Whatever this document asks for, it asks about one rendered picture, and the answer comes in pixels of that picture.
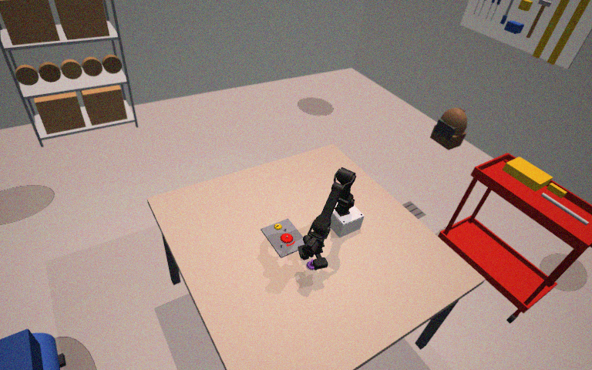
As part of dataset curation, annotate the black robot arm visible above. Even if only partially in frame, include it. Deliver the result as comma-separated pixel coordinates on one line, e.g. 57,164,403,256
298,167,356,260

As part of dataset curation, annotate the red gear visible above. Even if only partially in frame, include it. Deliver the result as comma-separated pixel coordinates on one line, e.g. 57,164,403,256
281,233,293,243

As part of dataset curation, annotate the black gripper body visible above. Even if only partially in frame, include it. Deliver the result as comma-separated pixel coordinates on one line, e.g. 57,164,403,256
303,235,328,270

